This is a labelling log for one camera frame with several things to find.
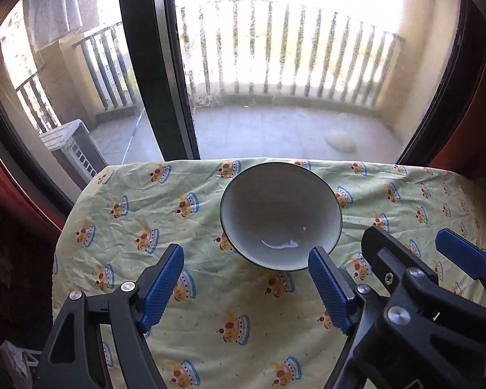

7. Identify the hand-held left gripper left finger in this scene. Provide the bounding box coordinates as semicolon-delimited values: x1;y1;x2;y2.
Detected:
34;243;186;389

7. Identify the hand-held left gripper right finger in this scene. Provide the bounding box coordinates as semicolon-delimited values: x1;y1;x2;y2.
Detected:
307;246;386;389

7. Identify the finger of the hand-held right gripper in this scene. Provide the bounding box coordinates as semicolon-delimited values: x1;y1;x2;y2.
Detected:
360;225;486;373
434;228;486;293

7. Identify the leaf-patterned ceramic bowl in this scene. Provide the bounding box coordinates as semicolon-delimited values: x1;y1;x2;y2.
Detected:
220;162;343;272

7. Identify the yellow printed tablecloth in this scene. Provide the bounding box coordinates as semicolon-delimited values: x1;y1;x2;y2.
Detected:
52;157;486;389

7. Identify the red curtain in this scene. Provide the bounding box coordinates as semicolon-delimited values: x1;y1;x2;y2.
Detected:
0;129;70;236
427;36;486;196

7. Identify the white crumpled cloth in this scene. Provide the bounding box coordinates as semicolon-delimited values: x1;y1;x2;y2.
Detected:
0;340;42;378

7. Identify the white air conditioner unit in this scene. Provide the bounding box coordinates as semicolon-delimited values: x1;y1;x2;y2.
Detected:
38;119;109;202

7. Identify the pale balcony railing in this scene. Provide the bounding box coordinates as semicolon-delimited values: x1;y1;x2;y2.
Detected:
176;0;406;110

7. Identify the dark balcony railing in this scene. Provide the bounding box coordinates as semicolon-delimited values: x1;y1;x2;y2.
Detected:
14;22;141;133

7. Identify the white hanging cloth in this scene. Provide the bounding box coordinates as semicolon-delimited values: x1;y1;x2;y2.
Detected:
22;0;100;52

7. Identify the dark window frame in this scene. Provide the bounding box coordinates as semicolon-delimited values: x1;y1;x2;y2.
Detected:
0;0;486;236

